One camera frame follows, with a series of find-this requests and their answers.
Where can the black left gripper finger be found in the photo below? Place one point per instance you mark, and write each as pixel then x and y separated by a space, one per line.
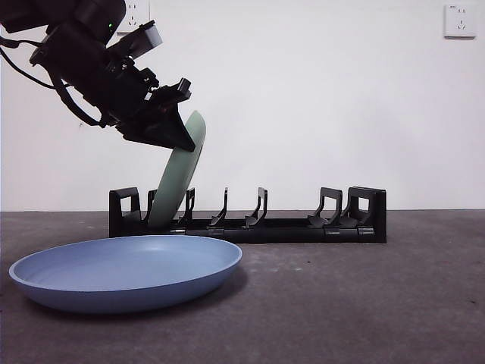
pixel 155 132
pixel 185 130

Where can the green round plate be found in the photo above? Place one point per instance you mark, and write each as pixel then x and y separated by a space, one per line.
pixel 176 182

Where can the blue round plate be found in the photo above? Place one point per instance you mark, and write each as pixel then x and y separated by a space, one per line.
pixel 125 277

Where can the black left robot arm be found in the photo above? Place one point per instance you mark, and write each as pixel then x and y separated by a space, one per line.
pixel 76 57

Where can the black plastic plate rack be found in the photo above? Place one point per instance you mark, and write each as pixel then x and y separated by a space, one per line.
pixel 284 233

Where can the pale grey camera box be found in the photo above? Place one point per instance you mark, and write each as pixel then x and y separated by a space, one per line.
pixel 151 36

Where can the white wall socket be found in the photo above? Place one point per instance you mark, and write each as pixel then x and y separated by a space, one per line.
pixel 460 21
pixel 136 11

